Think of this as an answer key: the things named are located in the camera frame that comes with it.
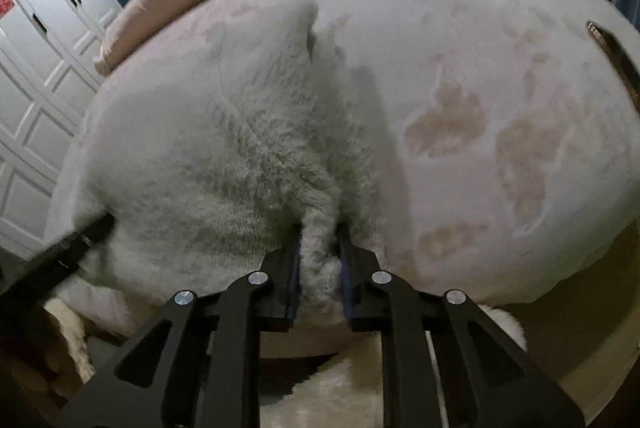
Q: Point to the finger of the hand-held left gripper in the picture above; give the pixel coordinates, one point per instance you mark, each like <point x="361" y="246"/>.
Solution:
<point x="60" y="253"/>

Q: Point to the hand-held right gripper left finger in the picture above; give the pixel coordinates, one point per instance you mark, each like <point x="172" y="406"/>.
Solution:
<point x="294" y="268"/>

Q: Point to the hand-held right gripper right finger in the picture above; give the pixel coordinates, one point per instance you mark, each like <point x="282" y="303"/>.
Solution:
<point x="345" y="268"/>

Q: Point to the beige sweater with black hearts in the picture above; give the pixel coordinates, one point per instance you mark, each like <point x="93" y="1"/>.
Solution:
<point x="200" y="133"/>

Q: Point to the white fluffy rug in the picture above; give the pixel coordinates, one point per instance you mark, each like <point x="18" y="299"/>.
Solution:
<point x="325" y="393"/>

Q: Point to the white panelled wardrobe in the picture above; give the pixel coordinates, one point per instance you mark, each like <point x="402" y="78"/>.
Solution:
<point x="30" y="108"/>

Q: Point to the red wardrobe sticker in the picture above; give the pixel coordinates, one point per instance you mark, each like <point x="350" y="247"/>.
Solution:
<point x="6" y="4"/>

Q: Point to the dark flat object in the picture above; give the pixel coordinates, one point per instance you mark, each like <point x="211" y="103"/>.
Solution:
<point x="622" y="58"/>

